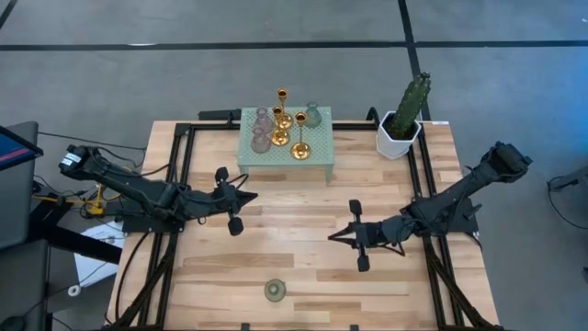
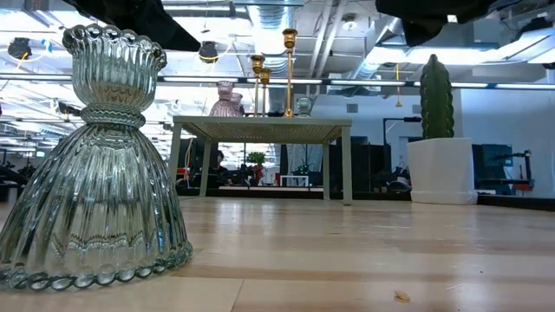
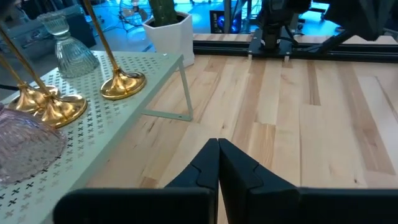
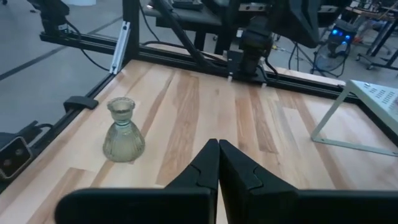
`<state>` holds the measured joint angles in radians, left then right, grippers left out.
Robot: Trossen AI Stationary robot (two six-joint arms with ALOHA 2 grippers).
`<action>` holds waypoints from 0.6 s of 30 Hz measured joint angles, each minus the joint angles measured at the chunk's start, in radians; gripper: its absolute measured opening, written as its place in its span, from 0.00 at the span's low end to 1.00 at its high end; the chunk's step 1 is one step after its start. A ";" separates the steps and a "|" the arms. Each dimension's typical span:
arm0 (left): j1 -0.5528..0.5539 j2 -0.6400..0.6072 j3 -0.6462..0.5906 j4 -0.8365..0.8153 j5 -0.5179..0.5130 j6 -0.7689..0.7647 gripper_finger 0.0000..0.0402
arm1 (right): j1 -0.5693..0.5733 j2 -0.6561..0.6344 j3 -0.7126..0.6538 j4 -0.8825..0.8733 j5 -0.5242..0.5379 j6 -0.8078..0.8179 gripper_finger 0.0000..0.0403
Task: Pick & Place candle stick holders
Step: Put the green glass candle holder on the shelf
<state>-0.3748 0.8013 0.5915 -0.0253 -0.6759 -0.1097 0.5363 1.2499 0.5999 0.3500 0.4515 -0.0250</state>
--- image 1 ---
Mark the grey equipment corner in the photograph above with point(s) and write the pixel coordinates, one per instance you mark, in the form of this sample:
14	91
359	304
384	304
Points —
580	177

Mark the green perforated metal riser shelf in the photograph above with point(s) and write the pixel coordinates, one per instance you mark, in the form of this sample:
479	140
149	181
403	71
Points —
317	151

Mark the tall gold metal candlestick holder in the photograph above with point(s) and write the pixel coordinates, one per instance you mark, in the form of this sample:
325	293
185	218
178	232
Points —
300	151
280	137
281	94

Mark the white plant pot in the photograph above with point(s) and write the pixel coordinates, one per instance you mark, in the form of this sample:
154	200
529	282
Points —
395	147

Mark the black stand leg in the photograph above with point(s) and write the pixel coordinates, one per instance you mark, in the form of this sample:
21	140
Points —
82	241

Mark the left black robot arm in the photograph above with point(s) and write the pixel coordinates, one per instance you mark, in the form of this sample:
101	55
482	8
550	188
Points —
128	184

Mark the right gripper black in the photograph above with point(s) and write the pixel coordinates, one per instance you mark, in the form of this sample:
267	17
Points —
376	232

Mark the white paper sheet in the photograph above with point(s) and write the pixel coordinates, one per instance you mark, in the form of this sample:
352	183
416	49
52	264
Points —
96	264

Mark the white tape roll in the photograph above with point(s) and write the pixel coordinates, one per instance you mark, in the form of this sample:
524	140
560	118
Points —
69	291

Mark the black aluminium table frame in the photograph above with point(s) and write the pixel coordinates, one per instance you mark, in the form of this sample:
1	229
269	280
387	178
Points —
353	126

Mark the blue screen monitor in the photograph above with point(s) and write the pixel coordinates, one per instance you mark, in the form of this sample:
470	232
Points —
16	149

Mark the green cactus plant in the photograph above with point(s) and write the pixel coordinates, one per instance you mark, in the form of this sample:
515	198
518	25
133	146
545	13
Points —
409	108

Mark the large clear ribbed glass vase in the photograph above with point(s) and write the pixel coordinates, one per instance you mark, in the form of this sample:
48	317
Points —
274	291

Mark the yellow clamp tool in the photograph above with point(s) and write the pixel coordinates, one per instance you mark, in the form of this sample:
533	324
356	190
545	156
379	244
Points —
95	207

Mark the small clear glass vase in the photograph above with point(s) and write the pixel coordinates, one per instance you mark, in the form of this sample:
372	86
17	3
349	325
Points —
312	117

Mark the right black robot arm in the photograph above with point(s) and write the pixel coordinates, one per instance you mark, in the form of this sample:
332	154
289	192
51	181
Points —
459	193

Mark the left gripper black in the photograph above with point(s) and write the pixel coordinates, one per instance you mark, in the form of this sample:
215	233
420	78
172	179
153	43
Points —
211	204

